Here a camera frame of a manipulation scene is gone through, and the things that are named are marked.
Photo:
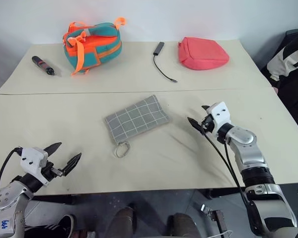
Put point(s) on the black red marker pen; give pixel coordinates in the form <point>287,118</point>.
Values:
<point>39,63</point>

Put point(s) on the teal orange small backpack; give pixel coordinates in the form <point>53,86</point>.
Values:
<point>101,49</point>

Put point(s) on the rusty metal table bracket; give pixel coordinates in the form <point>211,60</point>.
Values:
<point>218,219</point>

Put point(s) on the pink fabric pouch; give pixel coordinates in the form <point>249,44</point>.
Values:
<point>201,53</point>

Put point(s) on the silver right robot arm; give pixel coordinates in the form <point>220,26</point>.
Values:
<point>241,138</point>

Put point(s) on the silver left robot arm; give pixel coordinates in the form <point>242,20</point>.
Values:
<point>5,198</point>

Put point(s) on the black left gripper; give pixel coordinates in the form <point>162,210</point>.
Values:
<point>49,171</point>

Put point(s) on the grey checked pouch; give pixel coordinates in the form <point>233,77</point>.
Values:
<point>136,119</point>

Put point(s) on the black white striped sneaker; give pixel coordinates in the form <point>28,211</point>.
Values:
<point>62,225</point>

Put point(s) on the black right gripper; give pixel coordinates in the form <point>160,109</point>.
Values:
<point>208,123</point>

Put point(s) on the dark brown rounded shape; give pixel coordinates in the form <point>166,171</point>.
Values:
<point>124,223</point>
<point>183,225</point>

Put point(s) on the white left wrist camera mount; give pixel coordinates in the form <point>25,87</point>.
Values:
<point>31,157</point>

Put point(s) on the black white jacket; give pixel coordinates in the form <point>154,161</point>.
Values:
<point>293,57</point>

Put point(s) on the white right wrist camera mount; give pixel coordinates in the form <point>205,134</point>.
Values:
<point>221,112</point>

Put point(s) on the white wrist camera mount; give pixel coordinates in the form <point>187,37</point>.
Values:
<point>221,112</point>
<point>31,157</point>

